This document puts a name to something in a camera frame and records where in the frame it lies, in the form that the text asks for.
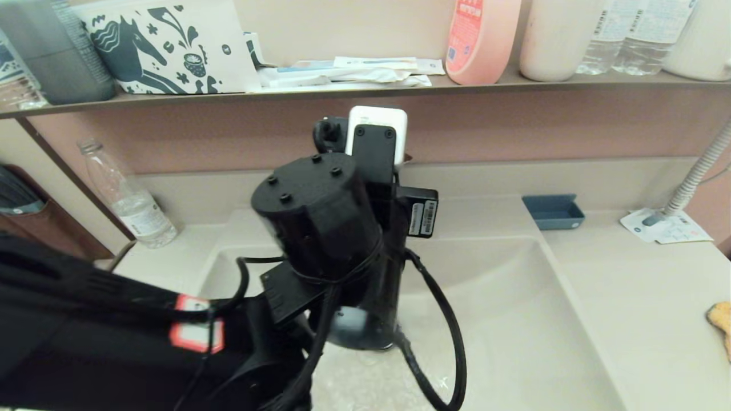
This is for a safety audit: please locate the dark grey canister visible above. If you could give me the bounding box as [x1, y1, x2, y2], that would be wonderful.
[0, 0, 118, 105]

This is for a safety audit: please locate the large white plastic packet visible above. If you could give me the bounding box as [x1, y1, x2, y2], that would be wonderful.
[257, 66, 432, 91]

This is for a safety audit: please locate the blue patterned box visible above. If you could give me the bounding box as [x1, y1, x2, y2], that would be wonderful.
[0, 31, 39, 89]

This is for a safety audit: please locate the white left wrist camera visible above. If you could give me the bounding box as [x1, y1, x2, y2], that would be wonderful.
[313, 106, 408, 183]

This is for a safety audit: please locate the left arm braided black cable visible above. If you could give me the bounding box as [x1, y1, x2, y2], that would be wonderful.
[274, 248, 468, 411]

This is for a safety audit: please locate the horse pattern white box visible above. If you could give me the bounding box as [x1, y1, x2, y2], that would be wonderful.
[71, 0, 260, 95]

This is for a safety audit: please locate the white blue toothbrush packet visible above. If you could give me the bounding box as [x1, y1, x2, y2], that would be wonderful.
[332, 56, 417, 70]

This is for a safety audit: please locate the slim clear plastic bottle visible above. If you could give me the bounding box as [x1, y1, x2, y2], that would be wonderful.
[77, 139, 179, 249]

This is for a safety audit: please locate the blue soap dish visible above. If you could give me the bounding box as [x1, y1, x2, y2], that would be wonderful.
[521, 194, 586, 231]

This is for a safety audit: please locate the grey corrugated hose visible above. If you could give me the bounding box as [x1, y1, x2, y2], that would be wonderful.
[642, 123, 731, 227]

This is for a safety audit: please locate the white card blue logo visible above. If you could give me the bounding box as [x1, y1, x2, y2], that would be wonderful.
[620, 208, 674, 243]

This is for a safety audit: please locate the left arm smooth black cable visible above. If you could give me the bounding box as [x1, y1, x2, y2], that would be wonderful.
[194, 256, 286, 400]

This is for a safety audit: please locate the white ribbed jar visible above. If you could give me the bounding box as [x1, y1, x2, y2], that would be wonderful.
[662, 0, 731, 82]

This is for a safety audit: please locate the pink lotion bottle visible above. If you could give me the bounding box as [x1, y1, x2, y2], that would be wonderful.
[445, 0, 521, 85]

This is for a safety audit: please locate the brown wall shelf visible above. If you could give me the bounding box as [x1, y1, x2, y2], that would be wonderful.
[0, 68, 731, 119]

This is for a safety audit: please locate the clear water bottle white label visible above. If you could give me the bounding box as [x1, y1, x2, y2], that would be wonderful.
[576, 0, 629, 75]
[612, 0, 700, 76]

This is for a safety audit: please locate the printed paper leaflet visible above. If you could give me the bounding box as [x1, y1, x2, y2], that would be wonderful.
[656, 220, 713, 245]

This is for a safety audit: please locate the dark grey ribbed item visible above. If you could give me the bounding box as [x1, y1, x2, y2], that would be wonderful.
[0, 166, 46, 216]

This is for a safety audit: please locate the white ceramic sink basin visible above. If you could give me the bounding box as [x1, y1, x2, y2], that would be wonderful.
[194, 197, 629, 411]

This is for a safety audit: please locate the orange grey fluffy cloth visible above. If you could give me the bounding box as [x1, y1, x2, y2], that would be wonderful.
[706, 301, 731, 363]

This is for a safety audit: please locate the clear plastic packet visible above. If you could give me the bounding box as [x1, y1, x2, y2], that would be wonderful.
[0, 77, 46, 110]

